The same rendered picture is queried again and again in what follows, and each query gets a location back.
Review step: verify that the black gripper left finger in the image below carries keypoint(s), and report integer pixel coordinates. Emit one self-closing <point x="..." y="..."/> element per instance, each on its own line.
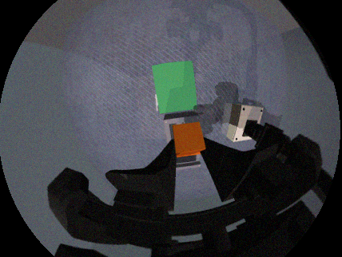
<point x="160" y="177"/>

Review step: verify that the orange l-shaped part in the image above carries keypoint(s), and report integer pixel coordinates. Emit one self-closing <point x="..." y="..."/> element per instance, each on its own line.
<point x="188" y="139"/>

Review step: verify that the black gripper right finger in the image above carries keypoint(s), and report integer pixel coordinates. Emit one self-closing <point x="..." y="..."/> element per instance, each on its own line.
<point x="229" y="166"/>

